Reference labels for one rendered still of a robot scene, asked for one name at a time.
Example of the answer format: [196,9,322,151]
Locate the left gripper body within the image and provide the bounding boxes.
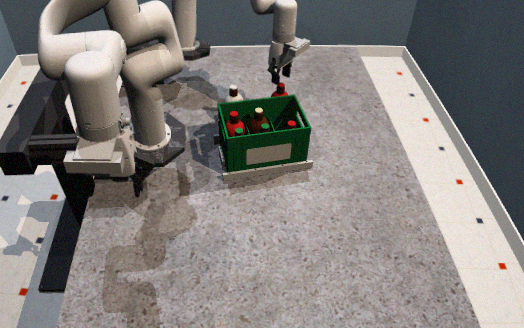
[268,37,294,69]

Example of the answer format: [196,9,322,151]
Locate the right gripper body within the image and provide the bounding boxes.
[75,126,137,177]

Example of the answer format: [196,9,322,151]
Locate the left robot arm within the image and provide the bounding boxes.
[172,0,310,57]

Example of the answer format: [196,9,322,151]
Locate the brown bottle with red cap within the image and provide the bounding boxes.
[285,121,296,130]

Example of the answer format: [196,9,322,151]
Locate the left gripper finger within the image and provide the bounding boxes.
[282,60,293,78]
[268,58,280,85]

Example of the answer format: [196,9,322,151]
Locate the orange-brown bottle with green cap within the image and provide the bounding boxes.
[259,123,270,133]

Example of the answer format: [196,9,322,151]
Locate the white bottle with brown cap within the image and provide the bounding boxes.
[224,85,243,102]

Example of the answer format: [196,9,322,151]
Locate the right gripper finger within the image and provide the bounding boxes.
[129,152,155,197]
[71,173,95,197]

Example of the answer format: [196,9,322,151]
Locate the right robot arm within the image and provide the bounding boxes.
[37,0,184,174]

